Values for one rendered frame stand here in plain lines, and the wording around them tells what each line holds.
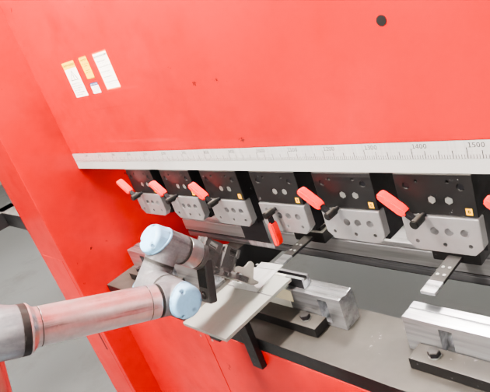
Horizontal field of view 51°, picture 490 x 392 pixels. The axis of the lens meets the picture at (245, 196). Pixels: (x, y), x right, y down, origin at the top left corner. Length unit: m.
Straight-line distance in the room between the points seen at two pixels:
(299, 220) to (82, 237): 1.08
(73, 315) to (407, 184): 0.67
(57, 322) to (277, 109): 0.61
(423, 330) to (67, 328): 0.75
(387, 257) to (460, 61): 0.79
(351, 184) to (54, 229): 1.27
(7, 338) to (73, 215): 1.11
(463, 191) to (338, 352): 0.57
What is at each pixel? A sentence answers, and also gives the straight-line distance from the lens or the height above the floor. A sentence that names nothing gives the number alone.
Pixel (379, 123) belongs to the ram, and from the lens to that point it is 0.98.
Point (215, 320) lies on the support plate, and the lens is 1.38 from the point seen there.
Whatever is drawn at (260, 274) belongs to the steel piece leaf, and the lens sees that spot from 1.49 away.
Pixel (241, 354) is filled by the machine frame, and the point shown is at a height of 0.78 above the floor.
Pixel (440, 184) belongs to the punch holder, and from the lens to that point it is 0.97.
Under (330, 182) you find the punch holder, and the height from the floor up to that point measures 1.32.
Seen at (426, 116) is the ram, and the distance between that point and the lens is 0.93.
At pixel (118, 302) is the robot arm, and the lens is 1.07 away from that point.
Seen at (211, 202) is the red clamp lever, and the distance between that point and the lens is 1.38.
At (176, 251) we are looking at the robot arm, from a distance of 1.24.
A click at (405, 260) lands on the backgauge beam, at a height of 0.93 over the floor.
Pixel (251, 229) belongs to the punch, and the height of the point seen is 1.14.
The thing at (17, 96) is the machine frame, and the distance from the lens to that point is 2.00.
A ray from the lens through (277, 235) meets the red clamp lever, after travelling 1.26.
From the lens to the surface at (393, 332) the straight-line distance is 1.36.
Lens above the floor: 1.74
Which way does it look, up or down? 21 degrees down
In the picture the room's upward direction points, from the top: 20 degrees counter-clockwise
